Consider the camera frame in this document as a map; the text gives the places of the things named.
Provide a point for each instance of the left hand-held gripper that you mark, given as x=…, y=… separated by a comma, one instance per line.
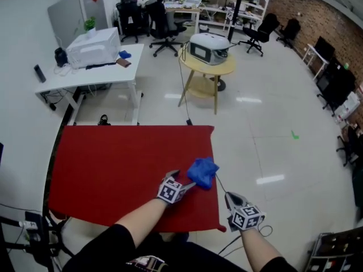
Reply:
x=170, y=191

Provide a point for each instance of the black remote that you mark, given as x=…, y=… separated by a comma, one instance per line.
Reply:
x=40, y=73

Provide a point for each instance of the black office chair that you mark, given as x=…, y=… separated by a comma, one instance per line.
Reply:
x=131, y=18
x=292, y=30
x=350, y=146
x=262, y=31
x=337, y=84
x=160, y=21

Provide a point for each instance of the black pole stand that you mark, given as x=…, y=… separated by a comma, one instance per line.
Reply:
x=236, y=13

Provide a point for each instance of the black bar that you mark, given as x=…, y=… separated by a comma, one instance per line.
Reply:
x=100, y=65

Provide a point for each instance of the wooden office desk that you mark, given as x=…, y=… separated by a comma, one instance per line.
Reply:
x=184, y=9

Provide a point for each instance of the person's right forearm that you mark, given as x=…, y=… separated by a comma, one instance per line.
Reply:
x=258, y=248

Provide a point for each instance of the black jar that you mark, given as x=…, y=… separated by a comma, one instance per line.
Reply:
x=60, y=57

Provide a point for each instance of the green potted plant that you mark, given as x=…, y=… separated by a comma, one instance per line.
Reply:
x=90, y=25

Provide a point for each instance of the white box appliance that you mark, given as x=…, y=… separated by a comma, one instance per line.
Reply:
x=93, y=48

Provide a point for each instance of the grey partition panel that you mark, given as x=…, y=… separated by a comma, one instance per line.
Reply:
x=65, y=18

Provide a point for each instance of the black monitor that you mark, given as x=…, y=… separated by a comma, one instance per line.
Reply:
x=324, y=48

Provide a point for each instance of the small white table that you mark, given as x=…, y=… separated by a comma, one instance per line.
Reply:
x=312, y=54

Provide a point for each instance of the black headphones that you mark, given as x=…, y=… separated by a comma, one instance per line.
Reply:
x=104, y=120

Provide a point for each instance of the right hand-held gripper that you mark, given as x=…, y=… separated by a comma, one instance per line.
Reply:
x=246, y=217

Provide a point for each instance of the person's black printed shirt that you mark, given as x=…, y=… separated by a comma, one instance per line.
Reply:
x=184, y=256

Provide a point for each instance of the white shelving rack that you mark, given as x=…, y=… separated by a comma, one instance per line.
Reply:
x=252, y=7

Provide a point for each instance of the white desk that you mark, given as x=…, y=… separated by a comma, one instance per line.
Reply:
x=93, y=75

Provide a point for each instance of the white cardboard box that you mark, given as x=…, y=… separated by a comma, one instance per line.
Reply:
x=347, y=106

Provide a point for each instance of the white domed appliance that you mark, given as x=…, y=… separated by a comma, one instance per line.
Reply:
x=207, y=42

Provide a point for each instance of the round wooden side table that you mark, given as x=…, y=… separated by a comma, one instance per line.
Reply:
x=198, y=67

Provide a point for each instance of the small blue cloth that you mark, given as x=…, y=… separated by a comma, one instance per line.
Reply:
x=124, y=54

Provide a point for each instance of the red table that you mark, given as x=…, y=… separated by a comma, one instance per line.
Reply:
x=113, y=174

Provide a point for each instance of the brown wallet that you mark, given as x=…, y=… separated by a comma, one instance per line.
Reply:
x=124, y=62

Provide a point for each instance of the black storage rack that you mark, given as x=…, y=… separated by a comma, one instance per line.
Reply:
x=337, y=251

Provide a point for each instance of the person's left forearm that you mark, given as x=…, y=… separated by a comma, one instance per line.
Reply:
x=141, y=222

